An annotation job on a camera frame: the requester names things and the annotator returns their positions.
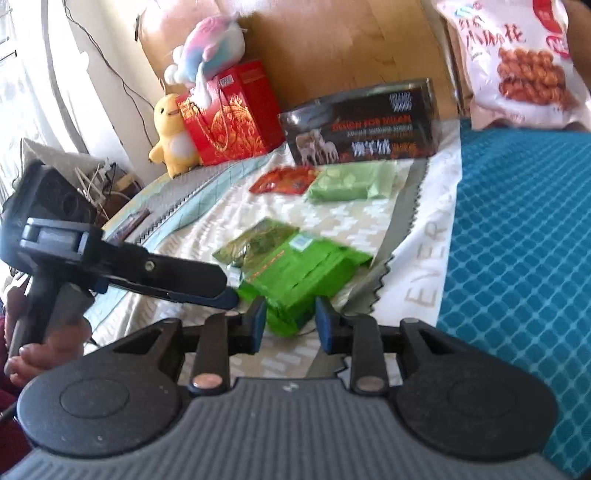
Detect pink fried twist bag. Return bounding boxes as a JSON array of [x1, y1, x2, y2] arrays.
[[434, 0, 591, 133]]

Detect black sheep print box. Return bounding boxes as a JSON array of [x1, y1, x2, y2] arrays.
[[279, 78, 441, 166]]

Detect pink blue unicorn plush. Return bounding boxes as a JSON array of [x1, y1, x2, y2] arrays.
[[164, 15, 246, 110]]

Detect yellow duck plush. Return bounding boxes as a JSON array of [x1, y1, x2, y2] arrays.
[[148, 94, 201, 179]]

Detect dark green snack packet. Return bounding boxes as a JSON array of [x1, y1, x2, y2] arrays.
[[213, 218, 298, 272]]

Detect bright green snack bag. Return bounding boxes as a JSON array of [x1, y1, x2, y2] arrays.
[[238, 232, 373, 337]]

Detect person's left hand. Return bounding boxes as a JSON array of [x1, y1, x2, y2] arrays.
[[1, 284, 91, 388]]

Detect light green snack packet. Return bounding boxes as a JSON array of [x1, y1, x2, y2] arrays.
[[305, 161, 399, 203]]

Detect blue quilted mat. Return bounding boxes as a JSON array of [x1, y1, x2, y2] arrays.
[[438, 123, 590, 477]]

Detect patterned bed sheet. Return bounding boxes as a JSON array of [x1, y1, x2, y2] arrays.
[[88, 121, 462, 380]]

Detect black wall cable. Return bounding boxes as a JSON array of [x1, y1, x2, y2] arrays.
[[62, 0, 157, 149]]

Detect smartphone in brown case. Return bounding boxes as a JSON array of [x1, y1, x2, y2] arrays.
[[105, 209, 150, 245]]

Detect wooden headboard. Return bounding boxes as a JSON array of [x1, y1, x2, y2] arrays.
[[136, 0, 460, 119]]

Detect red gift box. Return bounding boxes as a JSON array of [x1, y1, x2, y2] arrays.
[[177, 60, 284, 166]]

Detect red snack packet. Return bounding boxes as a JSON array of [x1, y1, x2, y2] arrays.
[[249, 166, 320, 196]]

